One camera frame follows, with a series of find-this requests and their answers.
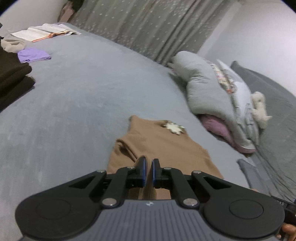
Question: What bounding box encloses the grey star-print curtain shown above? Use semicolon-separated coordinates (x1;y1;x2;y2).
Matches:
72;0;238;67

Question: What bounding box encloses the grey quilted headboard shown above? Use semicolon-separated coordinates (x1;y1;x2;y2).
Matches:
230;61;296;202

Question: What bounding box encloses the grey folded duvet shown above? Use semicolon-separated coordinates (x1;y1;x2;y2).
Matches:
171;51;259;149

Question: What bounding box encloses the open book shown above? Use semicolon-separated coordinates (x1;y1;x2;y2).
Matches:
10;23;81;43

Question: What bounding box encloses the grey bed sheet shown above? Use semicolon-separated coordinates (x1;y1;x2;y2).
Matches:
0;22;273;241

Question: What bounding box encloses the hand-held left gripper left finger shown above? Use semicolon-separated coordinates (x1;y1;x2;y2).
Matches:
62;156;147;207

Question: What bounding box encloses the pink hanging garment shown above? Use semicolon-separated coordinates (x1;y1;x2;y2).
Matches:
59;2;77;22

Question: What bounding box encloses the brown sweater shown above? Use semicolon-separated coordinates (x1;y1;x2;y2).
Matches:
107;115;225;201

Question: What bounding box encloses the purple garment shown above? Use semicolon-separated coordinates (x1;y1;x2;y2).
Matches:
17;47;52;63

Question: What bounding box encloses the dark brown garment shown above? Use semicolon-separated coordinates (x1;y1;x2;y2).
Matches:
0;45;36;112

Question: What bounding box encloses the beige garment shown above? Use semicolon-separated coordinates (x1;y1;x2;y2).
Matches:
0;34;26;52

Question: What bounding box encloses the pink blanket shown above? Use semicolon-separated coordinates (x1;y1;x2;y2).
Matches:
199;115;256;153

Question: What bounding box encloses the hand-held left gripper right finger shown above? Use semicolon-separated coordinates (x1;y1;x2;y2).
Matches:
151;159;236;208

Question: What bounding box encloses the grey folded cloth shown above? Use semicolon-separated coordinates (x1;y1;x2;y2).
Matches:
237;159;271;197

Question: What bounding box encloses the white plush toy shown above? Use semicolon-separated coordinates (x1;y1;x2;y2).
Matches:
251;91;273;129

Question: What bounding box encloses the dark hanging garment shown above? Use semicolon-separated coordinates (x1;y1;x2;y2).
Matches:
69;0;85;11

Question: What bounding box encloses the floral patterned cloth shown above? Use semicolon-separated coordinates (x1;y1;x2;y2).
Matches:
206;59;234;93

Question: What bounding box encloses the white flower-print pillow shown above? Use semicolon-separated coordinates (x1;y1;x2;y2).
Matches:
216;59;260;144

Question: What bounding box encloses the person's right hand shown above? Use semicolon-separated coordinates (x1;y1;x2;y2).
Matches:
276;224;296;240

